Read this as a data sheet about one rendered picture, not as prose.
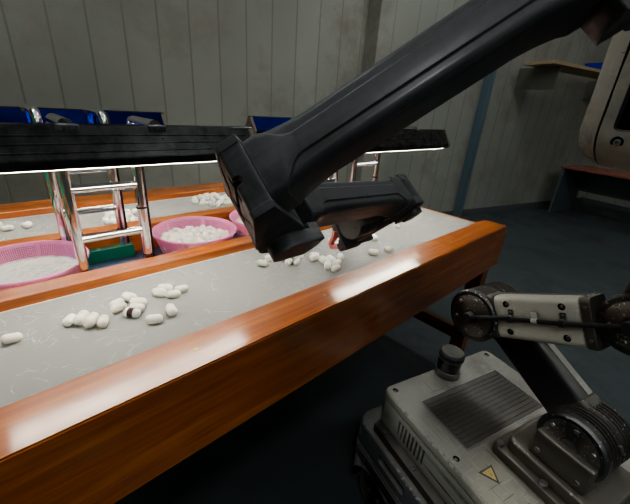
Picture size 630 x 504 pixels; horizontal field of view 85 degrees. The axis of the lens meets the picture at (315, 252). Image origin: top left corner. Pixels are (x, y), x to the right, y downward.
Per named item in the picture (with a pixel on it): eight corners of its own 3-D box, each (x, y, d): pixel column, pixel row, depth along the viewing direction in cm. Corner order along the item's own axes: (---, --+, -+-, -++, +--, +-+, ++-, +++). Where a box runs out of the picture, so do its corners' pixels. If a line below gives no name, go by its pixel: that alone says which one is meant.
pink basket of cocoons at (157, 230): (252, 250, 123) (252, 225, 119) (198, 279, 101) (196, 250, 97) (196, 235, 133) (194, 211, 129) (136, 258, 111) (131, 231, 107)
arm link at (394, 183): (293, 242, 34) (244, 155, 36) (262, 268, 37) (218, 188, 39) (433, 209, 68) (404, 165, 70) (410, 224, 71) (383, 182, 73)
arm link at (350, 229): (426, 209, 67) (402, 173, 69) (393, 221, 60) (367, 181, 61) (386, 238, 76) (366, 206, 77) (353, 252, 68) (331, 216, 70)
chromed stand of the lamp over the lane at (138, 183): (187, 307, 87) (169, 120, 69) (97, 338, 74) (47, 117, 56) (159, 279, 99) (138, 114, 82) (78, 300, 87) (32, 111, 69)
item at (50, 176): (135, 255, 113) (113, 109, 96) (62, 270, 100) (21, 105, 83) (118, 237, 126) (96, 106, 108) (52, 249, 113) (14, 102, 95)
